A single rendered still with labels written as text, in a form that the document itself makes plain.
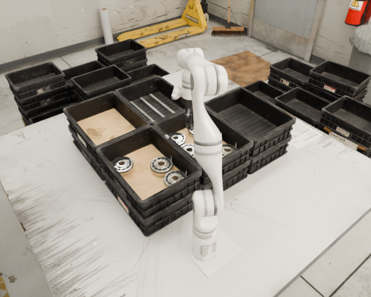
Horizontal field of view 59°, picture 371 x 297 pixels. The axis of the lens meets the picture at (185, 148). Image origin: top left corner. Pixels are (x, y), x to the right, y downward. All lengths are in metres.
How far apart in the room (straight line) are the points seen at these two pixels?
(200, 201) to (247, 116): 0.85
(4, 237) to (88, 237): 1.17
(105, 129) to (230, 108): 0.70
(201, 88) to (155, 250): 0.71
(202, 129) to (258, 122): 0.84
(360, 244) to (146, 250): 1.55
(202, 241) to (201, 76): 0.61
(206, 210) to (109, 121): 0.91
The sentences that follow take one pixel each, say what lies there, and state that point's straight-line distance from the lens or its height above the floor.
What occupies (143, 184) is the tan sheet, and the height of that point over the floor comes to 0.83.
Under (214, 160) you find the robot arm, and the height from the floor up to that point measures 1.17.
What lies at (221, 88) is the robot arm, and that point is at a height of 1.38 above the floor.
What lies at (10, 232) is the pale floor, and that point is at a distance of 2.59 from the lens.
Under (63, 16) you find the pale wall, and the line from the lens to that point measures 4.67.
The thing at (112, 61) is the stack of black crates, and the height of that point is 0.57.
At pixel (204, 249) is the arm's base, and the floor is 0.79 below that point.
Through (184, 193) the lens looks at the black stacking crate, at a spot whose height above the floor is 0.84.
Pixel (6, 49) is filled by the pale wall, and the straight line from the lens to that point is 4.59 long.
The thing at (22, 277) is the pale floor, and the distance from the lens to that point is 2.35.
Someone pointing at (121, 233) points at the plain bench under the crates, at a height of 0.70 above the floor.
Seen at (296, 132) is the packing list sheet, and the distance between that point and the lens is 2.02.
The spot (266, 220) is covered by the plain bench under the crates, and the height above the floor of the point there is 0.70.
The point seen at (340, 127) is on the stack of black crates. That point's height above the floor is 0.53.
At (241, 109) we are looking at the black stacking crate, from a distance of 1.91.
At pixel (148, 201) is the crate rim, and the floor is 0.93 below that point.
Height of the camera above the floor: 1.88
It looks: 41 degrees down
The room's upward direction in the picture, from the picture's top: straight up
